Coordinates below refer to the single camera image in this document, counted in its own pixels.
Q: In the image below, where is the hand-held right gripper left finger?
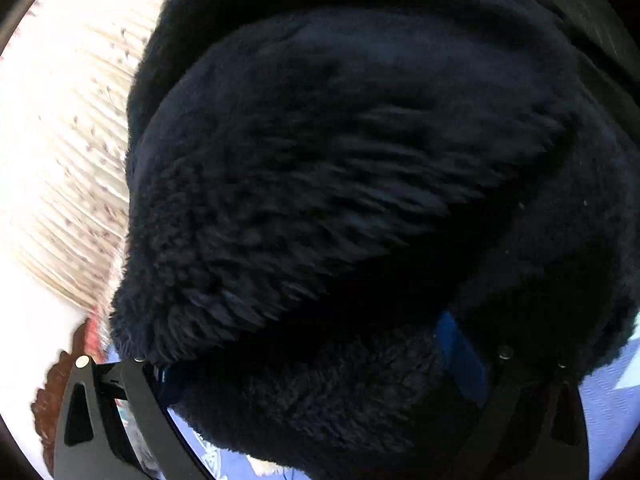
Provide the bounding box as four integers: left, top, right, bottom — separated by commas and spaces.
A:
52, 354, 212, 480

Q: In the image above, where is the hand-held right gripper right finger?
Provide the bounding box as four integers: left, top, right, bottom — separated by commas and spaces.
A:
439, 311, 592, 480

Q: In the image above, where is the navy fleece garment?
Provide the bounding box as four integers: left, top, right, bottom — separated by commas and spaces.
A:
107, 0, 640, 477

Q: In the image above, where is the blue geometric print bedsheet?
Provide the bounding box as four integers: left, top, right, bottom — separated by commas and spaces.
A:
105, 310, 640, 480

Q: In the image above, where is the beige floral striped curtain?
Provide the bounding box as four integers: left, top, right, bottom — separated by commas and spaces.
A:
0, 0, 192, 312

